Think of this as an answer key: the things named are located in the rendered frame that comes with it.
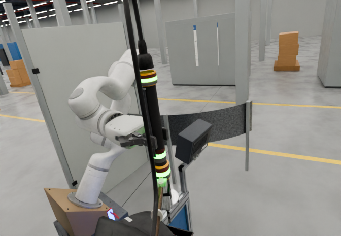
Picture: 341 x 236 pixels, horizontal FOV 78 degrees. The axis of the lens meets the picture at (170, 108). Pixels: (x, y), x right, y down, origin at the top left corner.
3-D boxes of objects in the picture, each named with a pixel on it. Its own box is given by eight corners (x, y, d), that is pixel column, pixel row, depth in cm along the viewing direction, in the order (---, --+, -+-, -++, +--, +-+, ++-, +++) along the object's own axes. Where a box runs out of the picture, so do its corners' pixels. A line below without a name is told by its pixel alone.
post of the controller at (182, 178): (184, 193, 137) (181, 168, 130) (180, 191, 139) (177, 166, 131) (187, 190, 139) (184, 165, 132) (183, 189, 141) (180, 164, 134)
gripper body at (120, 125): (129, 129, 67) (156, 136, 60) (102, 144, 59) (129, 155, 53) (125, 106, 64) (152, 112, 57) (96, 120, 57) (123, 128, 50)
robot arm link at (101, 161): (90, 162, 123) (105, 124, 127) (120, 172, 125) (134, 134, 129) (85, 165, 111) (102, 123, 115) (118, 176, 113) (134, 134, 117)
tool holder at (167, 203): (178, 216, 54) (174, 186, 50) (151, 217, 54) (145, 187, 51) (179, 190, 62) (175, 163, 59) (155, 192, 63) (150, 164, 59)
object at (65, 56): (79, 214, 241) (3, 2, 163) (77, 212, 244) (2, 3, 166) (150, 159, 328) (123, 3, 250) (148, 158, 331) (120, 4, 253)
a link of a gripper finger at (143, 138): (138, 141, 54) (158, 148, 50) (129, 147, 52) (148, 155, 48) (136, 130, 53) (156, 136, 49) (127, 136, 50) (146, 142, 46)
